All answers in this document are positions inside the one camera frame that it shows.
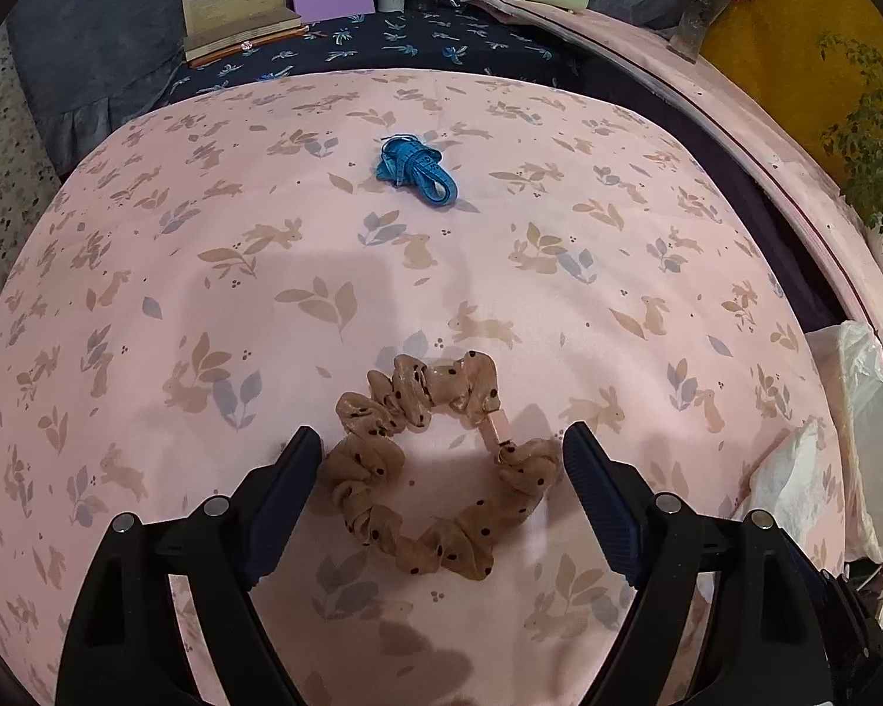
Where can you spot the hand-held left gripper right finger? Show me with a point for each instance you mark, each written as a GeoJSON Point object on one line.
{"type": "Point", "coordinates": [600, 507]}

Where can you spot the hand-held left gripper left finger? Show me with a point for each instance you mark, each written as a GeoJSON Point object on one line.
{"type": "Point", "coordinates": [283, 507]}

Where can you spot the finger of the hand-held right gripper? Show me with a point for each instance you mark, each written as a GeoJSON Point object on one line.
{"type": "Point", "coordinates": [846, 610]}

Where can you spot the beige polka-dot scrunchie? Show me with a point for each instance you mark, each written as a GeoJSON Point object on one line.
{"type": "Point", "coordinates": [360, 412]}

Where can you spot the white tissue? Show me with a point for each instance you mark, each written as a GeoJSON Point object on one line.
{"type": "Point", "coordinates": [795, 471]}

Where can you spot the white bin with plastic liner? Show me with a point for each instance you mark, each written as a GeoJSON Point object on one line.
{"type": "Point", "coordinates": [864, 382]}

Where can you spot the pink rabbit-print cloth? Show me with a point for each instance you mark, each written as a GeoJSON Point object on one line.
{"type": "Point", "coordinates": [191, 272]}

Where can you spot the green plant in white pot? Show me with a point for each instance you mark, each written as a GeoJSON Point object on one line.
{"type": "Point", "coordinates": [864, 140]}

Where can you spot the brown open book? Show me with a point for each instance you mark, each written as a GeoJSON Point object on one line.
{"type": "Point", "coordinates": [250, 37]}

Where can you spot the navy floral cloth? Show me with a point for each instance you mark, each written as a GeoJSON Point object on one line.
{"type": "Point", "coordinates": [412, 44]}

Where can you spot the glass vase with pink flowers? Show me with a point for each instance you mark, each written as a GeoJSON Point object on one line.
{"type": "Point", "coordinates": [690, 33]}

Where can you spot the mustard yellow cloth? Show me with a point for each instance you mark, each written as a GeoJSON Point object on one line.
{"type": "Point", "coordinates": [780, 51]}

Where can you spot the blue-grey backdrop cloth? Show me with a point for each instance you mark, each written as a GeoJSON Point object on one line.
{"type": "Point", "coordinates": [81, 37]}

